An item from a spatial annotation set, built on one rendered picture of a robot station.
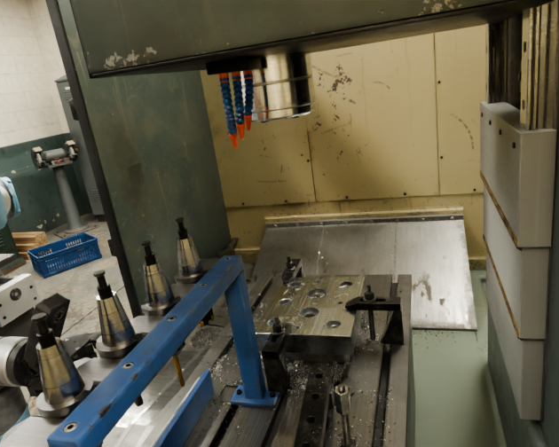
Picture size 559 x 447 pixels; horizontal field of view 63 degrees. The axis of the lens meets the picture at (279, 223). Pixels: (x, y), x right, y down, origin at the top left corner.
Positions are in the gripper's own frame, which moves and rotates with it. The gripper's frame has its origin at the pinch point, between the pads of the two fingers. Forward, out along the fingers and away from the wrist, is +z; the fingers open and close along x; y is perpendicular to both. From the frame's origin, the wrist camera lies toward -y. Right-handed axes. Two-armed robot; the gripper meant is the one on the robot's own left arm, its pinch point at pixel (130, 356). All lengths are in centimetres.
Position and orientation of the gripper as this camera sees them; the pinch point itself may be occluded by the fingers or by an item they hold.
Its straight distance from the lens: 69.7
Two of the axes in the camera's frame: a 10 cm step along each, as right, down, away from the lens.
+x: -2.8, 3.6, -8.9
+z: 9.5, -0.5, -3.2
